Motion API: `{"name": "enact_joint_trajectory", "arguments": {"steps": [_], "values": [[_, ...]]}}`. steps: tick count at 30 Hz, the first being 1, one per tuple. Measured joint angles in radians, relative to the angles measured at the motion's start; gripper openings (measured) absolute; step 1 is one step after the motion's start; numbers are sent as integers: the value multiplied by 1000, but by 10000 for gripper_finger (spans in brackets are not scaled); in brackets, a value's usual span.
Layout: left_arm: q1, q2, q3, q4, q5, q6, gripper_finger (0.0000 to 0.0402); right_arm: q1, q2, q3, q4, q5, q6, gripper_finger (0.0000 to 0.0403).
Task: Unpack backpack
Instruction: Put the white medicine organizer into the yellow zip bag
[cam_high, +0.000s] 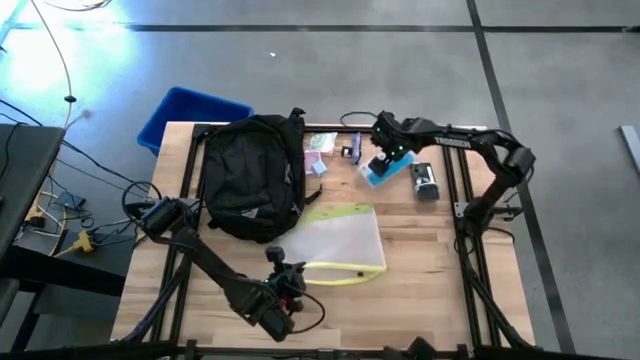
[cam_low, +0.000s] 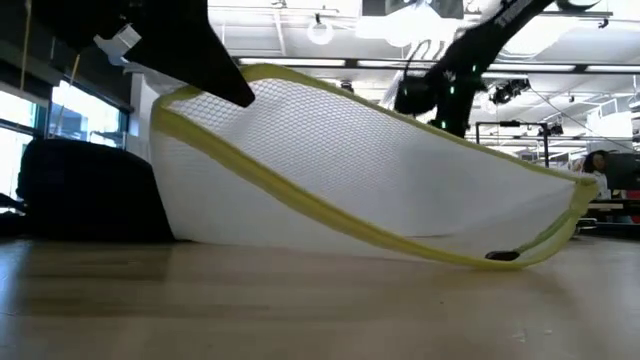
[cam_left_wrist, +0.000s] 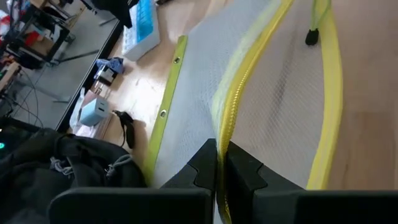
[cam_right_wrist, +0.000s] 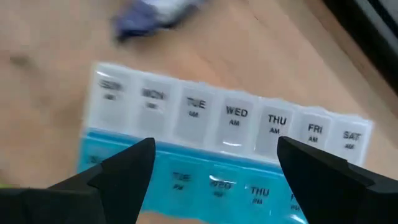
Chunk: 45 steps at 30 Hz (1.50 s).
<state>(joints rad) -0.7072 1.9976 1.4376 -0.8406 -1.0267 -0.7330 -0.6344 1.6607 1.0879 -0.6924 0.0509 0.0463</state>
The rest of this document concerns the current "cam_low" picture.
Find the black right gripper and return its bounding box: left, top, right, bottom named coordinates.
left=433, top=69, right=482, bottom=140

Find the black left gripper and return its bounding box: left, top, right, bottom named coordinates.
left=32, top=0, right=256, bottom=109

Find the white mesh pouch yellow trim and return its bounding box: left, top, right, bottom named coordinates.
left=149, top=63, right=601, bottom=272

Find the black backpack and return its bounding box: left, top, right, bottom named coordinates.
left=0, top=138, right=176, bottom=245

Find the black hanging projector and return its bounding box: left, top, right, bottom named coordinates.
left=489, top=78, right=531, bottom=105

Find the round white pendant lamp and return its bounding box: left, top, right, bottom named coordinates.
left=306, top=13, right=335, bottom=46

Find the person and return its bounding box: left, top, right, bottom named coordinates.
left=574, top=149, right=612, bottom=201

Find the wooden workbench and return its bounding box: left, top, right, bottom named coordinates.
left=587, top=199, right=640, bottom=211

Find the black metal stand frame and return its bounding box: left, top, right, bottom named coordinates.
left=474, top=121, right=551, bottom=169

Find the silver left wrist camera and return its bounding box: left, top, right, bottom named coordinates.
left=93, top=23, right=144, bottom=67

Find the long strip light rail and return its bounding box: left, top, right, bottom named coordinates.
left=234, top=57, right=640, bottom=74

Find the yellow hanging cord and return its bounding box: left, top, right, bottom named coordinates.
left=19, top=0, right=32, bottom=91
left=52, top=53, right=81, bottom=136

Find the black aluminium table frame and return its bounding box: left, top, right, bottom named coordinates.
left=574, top=222, right=640, bottom=240

